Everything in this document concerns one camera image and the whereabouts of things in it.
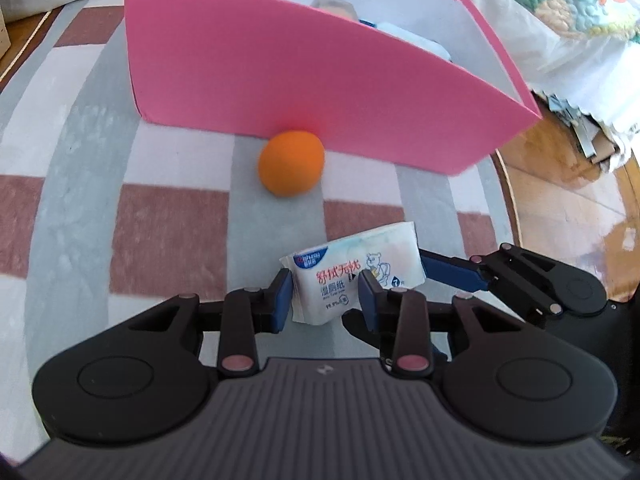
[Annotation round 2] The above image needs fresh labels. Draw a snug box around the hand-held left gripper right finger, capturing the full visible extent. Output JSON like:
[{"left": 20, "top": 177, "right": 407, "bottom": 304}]
[{"left": 356, "top": 269, "right": 527, "bottom": 378}]

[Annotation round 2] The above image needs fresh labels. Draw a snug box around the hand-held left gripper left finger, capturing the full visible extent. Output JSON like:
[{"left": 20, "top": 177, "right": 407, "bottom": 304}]
[{"left": 127, "top": 267, "right": 294, "bottom": 377}]

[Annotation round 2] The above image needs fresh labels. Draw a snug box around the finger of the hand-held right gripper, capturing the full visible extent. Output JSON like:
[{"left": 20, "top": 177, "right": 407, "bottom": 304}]
[
  {"left": 342, "top": 308, "right": 385, "bottom": 357},
  {"left": 419, "top": 242, "right": 567, "bottom": 330}
]

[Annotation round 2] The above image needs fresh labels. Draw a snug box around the white wet wipes packet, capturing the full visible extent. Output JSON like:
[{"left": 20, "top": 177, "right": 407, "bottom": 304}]
[{"left": 279, "top": 220, "right": 427, "bottom": 327}]

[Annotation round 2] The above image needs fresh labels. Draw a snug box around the pink cardboard box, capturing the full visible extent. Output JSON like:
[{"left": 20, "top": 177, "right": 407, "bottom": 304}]
[{"left": 124, "top": 0, "right": 544, "bottom": 177}]

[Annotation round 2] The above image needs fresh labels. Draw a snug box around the blue packet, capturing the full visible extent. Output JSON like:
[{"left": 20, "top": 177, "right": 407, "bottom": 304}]
[{"left": 357, "top": 19, "right": 454, "bottom": 64}]

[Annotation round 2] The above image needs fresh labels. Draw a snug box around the clear plastic packet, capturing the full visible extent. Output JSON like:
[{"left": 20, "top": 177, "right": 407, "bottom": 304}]
[{"left": 310, "top": 0, "right": 359, "bottom": 22}]

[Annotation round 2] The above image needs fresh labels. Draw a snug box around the orange ball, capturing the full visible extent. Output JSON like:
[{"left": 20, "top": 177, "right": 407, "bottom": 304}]
[{"left": 257, "top": 130, "right": 325, "bottom": 199}]

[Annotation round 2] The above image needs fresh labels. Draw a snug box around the checked rug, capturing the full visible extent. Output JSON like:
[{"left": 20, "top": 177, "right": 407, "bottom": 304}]
[{"left": 0, "top": 2, "right": 527, "bottom": 461}]

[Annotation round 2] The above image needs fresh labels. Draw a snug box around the pile of paper scraps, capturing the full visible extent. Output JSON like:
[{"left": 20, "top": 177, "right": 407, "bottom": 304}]
[{"left": 542, "top": 89, "right": 632, "bottom": 167}]

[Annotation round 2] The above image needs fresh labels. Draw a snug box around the brown cardboard box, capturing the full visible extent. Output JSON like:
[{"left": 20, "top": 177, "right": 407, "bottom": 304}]
[{"left": 0, "top": 7, "right": 12, "bottom": 59}]

